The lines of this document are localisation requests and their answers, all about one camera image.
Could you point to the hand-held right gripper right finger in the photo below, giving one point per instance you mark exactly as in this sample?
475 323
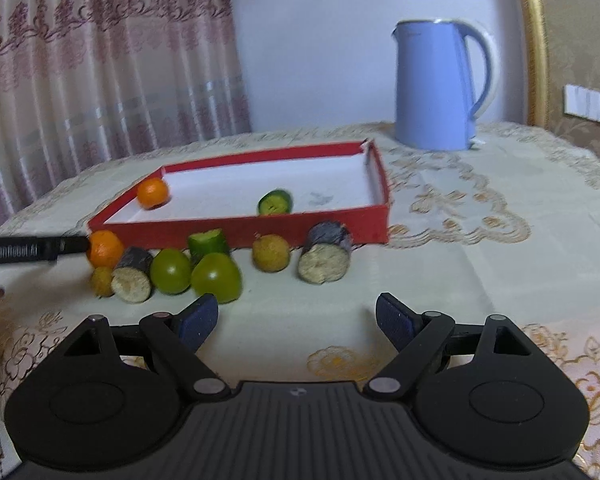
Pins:
395 321

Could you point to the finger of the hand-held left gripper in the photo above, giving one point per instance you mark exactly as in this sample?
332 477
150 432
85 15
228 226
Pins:
72 245

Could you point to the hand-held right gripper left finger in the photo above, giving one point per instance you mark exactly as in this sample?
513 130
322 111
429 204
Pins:
200 321

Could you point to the orange mandarin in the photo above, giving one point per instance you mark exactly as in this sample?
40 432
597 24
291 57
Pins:
105 250
153 193

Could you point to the green tomato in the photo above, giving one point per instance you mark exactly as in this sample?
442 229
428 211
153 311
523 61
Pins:
217 278

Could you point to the small brown longan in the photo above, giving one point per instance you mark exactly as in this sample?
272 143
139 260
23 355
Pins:
270 253
101 281

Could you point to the green lime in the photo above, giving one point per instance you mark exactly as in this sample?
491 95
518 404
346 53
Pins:
171 271
275 202

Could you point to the short dark sugarcane piece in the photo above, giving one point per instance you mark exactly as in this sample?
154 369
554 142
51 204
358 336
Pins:
132 278

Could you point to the green cucumber piece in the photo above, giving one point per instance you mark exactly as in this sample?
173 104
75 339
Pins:
208 241

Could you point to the thick dark sugarcane piece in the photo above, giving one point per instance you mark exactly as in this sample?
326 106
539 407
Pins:
325 256

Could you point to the red shallow cardboard box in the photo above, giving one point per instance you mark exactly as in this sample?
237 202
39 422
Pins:
370 225

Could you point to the pink patterned curtain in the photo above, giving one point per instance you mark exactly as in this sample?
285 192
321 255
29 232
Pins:
105 70

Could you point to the blue electric kettle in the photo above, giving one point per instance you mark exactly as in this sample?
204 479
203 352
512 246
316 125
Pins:
430 85

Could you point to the white wall switch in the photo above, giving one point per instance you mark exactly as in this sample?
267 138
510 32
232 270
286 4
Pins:
587 103

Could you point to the gold wall trim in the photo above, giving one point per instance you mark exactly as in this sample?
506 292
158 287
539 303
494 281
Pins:
532 35

